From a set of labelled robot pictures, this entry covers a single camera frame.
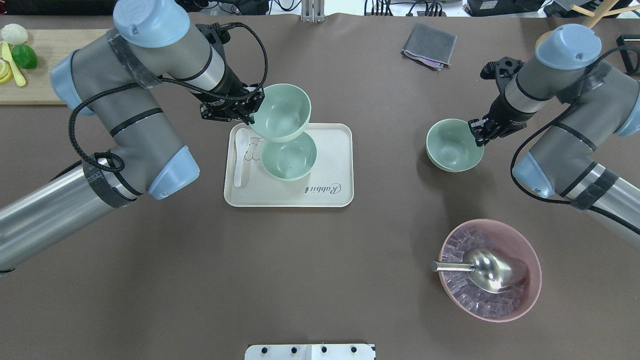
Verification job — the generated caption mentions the wooden cup tree stand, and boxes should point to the wooden cup tree stand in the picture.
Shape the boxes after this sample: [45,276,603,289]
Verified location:
[542,0,640,28]

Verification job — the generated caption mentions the cream serving tray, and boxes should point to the cream serving tray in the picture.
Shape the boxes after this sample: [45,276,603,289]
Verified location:
[223,123,355,208]

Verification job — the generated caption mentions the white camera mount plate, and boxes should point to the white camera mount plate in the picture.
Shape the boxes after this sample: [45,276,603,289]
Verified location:
[244,343,377,360]

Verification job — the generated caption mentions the green bowl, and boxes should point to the green bowl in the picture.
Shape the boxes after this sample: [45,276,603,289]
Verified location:
[425,118,485,173]
[261,132,318,182]
[249,83,312,142]

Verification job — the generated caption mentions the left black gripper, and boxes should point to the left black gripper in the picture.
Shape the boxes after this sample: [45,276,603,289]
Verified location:
[199,85,265,126]

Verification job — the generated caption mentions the grey folded cloth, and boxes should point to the grey folded cloth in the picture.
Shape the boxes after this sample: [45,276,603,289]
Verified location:
[401,23,458,71]

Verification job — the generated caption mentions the white ceramic spoon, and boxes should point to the white ceramic spoon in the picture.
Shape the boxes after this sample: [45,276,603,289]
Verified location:
[233,128,251,188]

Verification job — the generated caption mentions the yellow lemon slices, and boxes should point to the yellow lemon slices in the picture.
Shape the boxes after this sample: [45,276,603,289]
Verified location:
[0,59,13,84]

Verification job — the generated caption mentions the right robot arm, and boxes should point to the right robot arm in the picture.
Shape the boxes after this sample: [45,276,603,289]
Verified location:
[468,23,640,249]

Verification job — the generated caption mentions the yellow plastic knife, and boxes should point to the yellow plastic knife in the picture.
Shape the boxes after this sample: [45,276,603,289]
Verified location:
[1,41,26,87]

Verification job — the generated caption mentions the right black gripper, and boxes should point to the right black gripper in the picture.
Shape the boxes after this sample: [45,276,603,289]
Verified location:
[468,95,531,147]

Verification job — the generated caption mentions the metal ice scoop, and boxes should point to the metal ice scoop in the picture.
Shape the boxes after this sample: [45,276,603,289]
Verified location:
[430,248,530,294]

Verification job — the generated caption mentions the green bowl on tray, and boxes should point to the green bowl on tray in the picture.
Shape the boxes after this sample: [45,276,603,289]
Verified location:
[261,132,318,182]

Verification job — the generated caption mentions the green lime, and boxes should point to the green lime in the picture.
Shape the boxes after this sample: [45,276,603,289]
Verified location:
[11,44,38,69]

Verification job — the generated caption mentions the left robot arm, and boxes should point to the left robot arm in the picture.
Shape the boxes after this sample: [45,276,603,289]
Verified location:
[0,0,265,275]

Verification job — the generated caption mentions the wooden cutting board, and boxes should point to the wooden cutting board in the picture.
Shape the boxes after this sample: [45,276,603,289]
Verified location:
[0,28,107,106]

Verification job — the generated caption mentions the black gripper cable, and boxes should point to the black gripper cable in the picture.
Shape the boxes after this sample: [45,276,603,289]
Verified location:
[68,22,269,173]

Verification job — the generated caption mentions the pink bowl with ice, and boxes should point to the pink bowl with ice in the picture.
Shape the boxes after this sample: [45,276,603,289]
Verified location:
[438,218,543,323]

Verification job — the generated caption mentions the aluminium frame post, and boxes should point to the aluminium frame post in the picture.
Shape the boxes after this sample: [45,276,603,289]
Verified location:
[301,0,325,23]

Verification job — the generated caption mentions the white garlic bulb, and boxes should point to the white garlic bulb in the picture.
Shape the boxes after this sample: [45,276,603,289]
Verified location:
[0,23,29,46]

